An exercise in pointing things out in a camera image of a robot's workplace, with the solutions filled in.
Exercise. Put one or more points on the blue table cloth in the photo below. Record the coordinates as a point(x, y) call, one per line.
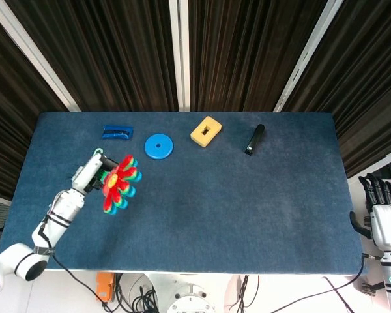
point(231, 212)

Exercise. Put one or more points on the red hand clapper toy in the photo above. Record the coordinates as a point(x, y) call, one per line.
point(117, 182)

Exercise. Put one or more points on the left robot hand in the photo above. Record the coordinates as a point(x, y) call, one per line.
point(86, 172)

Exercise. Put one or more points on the blue disc with hole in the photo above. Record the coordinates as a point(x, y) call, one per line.
point(164, 150)

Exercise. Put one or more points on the orange box device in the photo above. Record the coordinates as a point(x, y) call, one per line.
point(105, 287)

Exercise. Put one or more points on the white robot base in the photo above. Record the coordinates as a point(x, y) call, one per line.
point(189, 296)

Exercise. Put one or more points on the blue plastic packet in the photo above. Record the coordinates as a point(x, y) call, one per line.
point(117, 132)

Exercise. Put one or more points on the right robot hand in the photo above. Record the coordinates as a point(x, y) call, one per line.
point(389, 225)

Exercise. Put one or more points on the white frame post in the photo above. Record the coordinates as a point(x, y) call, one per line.
point(312, 55)
point(180, 55)
point(40, 65)

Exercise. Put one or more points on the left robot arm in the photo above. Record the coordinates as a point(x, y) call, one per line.
point(62, 212)

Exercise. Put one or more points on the black stapler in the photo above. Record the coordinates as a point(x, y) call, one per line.
point(254, 138)

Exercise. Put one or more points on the dark brown pleated curtain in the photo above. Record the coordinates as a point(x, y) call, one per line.
point(247, 55)
point(371, 81)
point(110, 55)
point(9, 114)

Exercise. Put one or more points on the yellow sponge block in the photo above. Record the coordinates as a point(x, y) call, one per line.
point(198, 137)

